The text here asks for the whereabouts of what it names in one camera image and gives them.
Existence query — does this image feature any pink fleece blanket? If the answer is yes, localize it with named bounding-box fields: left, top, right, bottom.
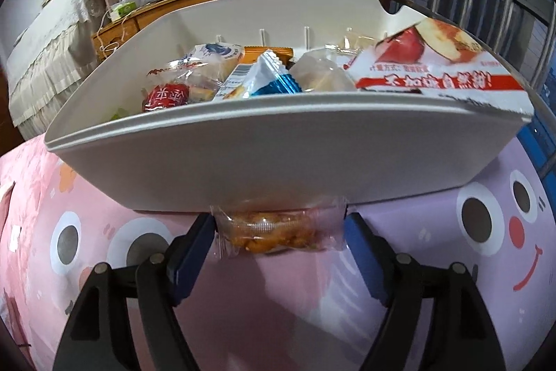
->
left=0, top=145, right=48, bottom=354

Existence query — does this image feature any white plastic storage box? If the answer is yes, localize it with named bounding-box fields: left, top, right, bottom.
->
left=43, top=0, right=533, bottom=212

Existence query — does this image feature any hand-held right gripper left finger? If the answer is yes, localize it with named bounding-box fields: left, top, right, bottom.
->
left=52, top=213, right=216, bottom=371

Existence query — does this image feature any red white snack packet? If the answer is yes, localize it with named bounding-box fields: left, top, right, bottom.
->
left=141, top=64, right=192, bottom=113

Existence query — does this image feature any wooden desk with drawers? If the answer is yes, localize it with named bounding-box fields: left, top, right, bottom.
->
left=91, top=0, right=307, bottom=61

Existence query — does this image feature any round cake packet blue label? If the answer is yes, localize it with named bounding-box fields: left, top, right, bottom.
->
left=189, top=43, right=244, bottom=80

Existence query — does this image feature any blue topped rice cracker packet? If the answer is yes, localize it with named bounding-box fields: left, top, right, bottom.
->
left=243, top=49, right=357, bottom=97

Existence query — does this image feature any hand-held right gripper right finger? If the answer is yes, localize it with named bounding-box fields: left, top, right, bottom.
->
left=342, top=212, right=507, bottom=371

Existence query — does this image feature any apple print snack packet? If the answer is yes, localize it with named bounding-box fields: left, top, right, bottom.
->
left=345, top=18, right=535, bottom=115

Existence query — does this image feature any pale rice cracker clear packet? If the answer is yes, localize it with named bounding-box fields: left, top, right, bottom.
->
left=189, top=73, right=224, bottom=102

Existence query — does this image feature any green tissue box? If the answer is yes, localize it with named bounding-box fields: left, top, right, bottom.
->
left=108, top=1, right=136, bottom=22

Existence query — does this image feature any cream lace furniture cover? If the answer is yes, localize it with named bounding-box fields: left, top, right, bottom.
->
left=6, top=0, right=107, bottom=137

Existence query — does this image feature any brown nut snack clear packet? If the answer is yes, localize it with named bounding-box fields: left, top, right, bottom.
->
left=211, top=197, right=348, bottom=256

